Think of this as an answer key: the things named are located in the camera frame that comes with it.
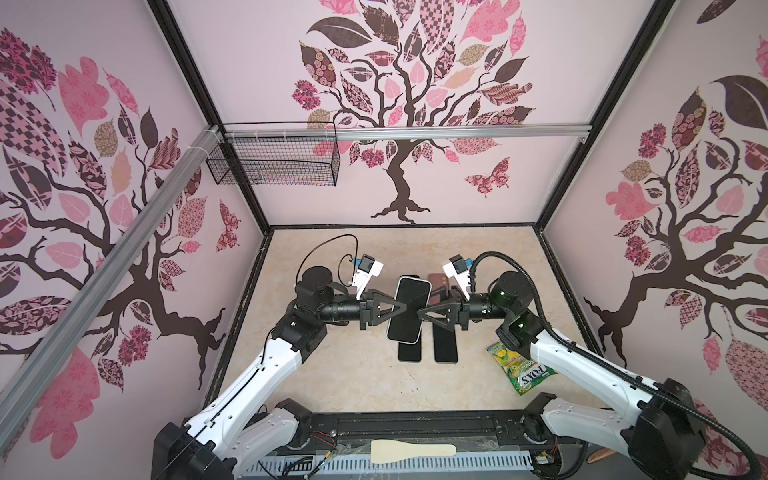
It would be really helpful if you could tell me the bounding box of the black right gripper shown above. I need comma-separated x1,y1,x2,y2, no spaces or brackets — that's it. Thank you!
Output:
417,285,512,335

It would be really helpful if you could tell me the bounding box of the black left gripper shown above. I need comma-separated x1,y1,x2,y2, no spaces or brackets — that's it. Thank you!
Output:
318,286,407,331

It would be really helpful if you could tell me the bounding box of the purple smartphone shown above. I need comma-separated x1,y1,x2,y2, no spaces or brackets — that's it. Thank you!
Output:
433,326,458,364

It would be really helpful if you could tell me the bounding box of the pink phone case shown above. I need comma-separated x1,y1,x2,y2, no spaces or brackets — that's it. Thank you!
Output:
427,273,450,305

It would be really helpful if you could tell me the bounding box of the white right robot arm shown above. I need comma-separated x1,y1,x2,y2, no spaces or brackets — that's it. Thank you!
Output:
418,271,706,479

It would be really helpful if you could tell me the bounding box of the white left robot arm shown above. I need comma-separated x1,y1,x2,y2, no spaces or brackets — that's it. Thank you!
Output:
150,256,405,479

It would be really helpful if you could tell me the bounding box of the green candy bag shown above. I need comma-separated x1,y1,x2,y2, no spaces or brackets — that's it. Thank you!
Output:
486,342,557,396

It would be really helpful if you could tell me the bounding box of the beige wooden spatula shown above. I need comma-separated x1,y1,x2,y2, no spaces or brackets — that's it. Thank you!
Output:
370,439,457,465

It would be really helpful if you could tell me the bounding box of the brown wooden utensil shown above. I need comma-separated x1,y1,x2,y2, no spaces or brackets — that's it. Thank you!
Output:
586,448,616,464

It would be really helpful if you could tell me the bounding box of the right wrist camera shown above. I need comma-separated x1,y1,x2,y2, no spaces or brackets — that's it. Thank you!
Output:
443,255,473,300

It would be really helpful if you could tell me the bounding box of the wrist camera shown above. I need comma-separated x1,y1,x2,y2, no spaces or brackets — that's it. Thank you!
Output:
443,255,473,300
352,254,383,300

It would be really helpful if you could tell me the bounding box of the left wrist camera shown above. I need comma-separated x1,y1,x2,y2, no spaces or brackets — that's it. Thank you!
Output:
352,254,383,300

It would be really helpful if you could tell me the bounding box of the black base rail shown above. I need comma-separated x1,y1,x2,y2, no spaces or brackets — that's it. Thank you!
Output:
161,407,679,480

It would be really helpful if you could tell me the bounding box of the black wire basket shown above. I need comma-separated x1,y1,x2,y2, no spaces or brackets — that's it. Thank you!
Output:
206,120,341,187

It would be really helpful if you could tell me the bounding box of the white slotted cable duct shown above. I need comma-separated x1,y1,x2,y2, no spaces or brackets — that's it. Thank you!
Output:
242,451,533,479

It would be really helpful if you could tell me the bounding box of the aluminium rail back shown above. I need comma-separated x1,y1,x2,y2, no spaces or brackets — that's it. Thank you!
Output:
225,124,592,141

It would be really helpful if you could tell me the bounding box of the aluminium rail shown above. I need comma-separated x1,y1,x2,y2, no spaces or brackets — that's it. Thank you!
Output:
1,125,220,447
225,124,592,141

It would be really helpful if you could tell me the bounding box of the black vertical frame post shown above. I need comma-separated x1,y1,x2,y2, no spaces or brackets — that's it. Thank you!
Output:
147,0,271,235

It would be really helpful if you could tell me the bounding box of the black corrugated cable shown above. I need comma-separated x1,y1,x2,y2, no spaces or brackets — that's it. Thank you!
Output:
470,250,763,480

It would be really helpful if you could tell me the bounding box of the aluminium rail left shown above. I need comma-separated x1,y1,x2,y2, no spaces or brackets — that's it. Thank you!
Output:
1,125,220,447

